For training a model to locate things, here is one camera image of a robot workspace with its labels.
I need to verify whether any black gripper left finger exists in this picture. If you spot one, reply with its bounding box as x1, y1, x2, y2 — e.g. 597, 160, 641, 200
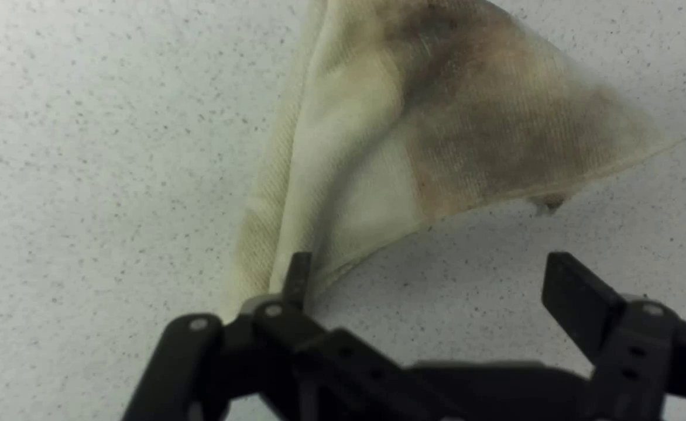
120, 250, 407, 421

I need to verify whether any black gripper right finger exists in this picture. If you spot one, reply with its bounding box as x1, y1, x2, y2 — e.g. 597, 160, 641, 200
540, 250, 686, 421

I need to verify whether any stained beige cloth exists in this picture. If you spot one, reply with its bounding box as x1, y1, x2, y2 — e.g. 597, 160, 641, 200
223, 0, 679, 328

